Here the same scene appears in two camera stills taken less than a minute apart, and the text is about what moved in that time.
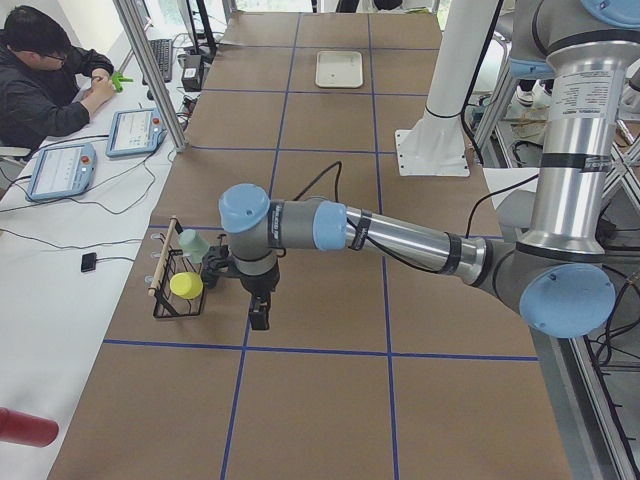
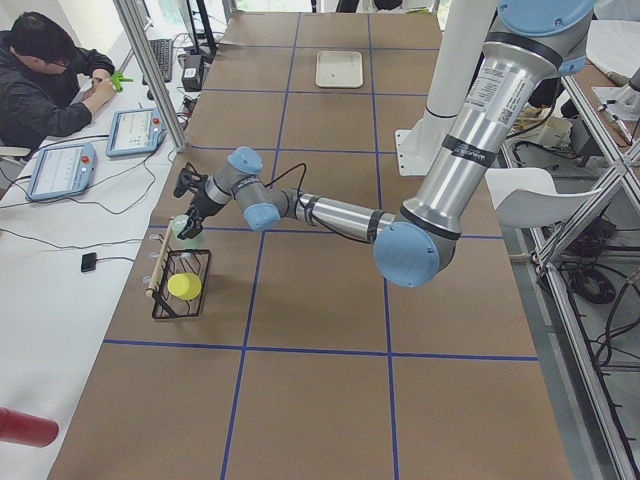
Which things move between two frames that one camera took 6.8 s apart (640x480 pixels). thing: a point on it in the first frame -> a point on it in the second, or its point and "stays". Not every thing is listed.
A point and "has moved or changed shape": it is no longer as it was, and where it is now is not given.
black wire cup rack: [178, 282] stays
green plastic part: [117, 79] stays
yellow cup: [186, 285] stays
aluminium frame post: [153, 73] stays
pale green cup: [193, 245] has moved or changed shape
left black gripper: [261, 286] -> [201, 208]
